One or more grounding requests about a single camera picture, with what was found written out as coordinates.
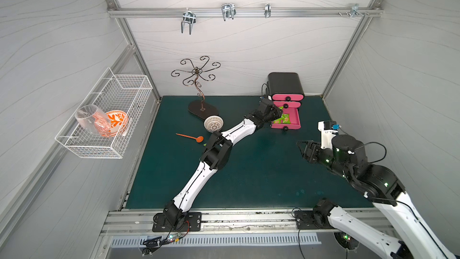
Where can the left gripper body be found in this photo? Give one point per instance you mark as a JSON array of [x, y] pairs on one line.
[[271, 111]]

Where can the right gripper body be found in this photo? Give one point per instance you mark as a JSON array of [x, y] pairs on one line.
[[312, 150]]

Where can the green cookie packet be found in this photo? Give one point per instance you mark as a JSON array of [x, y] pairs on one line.
[[285, 119]]

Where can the pink drawer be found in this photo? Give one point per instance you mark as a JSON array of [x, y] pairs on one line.
[[294, 117], [288, 97], [287, 104]]

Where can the pink bottom drawer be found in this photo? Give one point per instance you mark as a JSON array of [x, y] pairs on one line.
[[294, 117]]

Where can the pink top drawer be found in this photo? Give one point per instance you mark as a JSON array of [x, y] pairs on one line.
[[288, 97]]

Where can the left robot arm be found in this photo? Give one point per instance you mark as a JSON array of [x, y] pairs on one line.
[[214, 158]]

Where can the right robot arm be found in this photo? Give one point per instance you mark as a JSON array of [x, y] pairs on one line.
[[380, 186]]

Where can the black pink drawer cabinet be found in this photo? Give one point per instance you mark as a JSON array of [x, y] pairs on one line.
[[284, 83]]

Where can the white woven basket bowl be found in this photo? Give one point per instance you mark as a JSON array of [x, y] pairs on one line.
[[213, 123]]

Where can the metal scroll jewelry stand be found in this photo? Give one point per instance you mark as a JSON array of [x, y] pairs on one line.
[[200, 108]]

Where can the orange brush tool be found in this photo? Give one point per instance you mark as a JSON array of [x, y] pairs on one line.
[[198, 139]]

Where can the small metal hook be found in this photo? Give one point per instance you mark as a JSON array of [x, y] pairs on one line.
[[267, 10]]

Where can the metal hook clamp middle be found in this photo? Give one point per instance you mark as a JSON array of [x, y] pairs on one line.
[[228, 11]]

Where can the metal hook clamp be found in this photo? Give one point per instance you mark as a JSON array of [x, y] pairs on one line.
[[228, 11], [188, 20]]

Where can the metal hook clamp left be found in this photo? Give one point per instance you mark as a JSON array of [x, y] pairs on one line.
[[188, 20]]

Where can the white vent grille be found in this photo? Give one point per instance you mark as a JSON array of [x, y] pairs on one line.
[[248, 240]]

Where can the orange patterned bowl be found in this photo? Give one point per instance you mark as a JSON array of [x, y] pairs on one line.
[[111, 123]]

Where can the clear glass cup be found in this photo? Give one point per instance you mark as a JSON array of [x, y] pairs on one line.
[[93, 120]]

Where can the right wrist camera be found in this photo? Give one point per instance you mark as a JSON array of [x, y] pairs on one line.
[[328, 129]]

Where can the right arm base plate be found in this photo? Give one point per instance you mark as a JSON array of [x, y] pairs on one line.
[[305, 220]]

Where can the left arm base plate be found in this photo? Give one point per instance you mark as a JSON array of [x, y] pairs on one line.
[[190, 221]]

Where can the metal bracket right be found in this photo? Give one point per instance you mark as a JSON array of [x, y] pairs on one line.
[[354, 12]]

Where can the white wire wall basket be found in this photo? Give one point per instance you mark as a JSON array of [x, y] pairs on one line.
[[125, 92]]

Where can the horizontal aluminium rail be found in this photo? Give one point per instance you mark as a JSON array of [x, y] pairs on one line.
[[258, 12]]

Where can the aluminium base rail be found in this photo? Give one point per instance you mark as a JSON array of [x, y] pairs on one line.
[[229, 221]]

